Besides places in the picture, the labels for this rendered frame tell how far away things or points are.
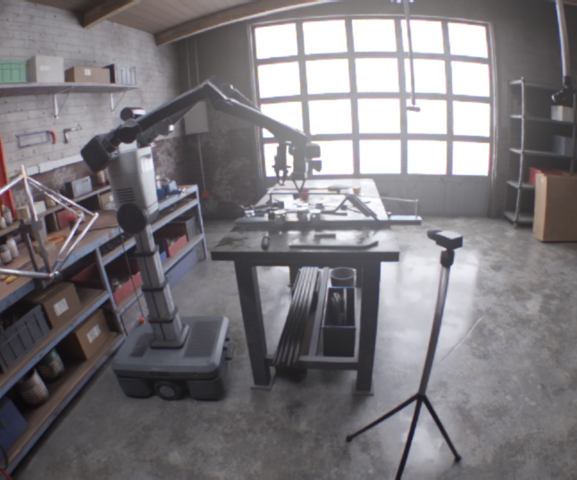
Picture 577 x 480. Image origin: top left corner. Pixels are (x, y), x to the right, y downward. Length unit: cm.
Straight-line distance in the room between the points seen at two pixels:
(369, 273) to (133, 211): 110
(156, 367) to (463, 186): 435
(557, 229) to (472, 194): 137
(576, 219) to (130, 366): 481
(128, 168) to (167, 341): 96
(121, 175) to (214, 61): 351
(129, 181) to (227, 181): 338
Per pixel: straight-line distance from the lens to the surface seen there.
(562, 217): 457
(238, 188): 480
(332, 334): 197
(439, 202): 486
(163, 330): 189
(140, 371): 188
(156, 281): 175
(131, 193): 157
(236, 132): 470
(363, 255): 129
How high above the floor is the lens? 138
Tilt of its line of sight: 21 degrees down
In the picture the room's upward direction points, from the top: 4 degrees counter-clockwise
